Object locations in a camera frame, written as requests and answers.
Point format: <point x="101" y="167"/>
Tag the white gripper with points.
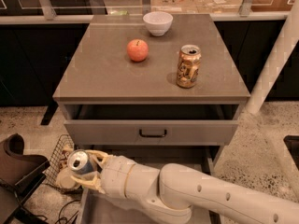
<point x="114" y="175"/>

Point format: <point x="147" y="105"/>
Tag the silver blue redbull can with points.
<point x="79" y="162"/>

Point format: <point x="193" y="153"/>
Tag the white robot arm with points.
<point x="168" y="195"/>

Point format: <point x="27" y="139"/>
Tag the grey middle drawer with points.
<point x="99" y="209"/>

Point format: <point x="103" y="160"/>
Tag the grey drawer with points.
<point x="153" y="125"/>
<point x="99" y="209"/>

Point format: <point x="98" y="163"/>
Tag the grey top drawer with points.
<point x="153" y="125"/>

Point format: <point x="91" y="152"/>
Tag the grey drawer cabinet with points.
<point x="101" y="72"/>

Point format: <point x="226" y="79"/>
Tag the gold soda can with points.
<point x="189" y="60"/>

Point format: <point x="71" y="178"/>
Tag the white cup in basket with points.
<point x="65" y="181"/>

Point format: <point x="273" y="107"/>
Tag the brown snack bag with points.
<point x="66" y="151"/>

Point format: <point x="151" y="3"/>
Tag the red apple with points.
<point x="137" y="50"/>

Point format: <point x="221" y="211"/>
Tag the white bowl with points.
<point x="158" y="22"/>

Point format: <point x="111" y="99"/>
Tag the black wire basket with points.
<point x="54" y="169"/>

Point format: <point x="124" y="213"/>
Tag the white diagonal post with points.
<point x="279" y="55"/>

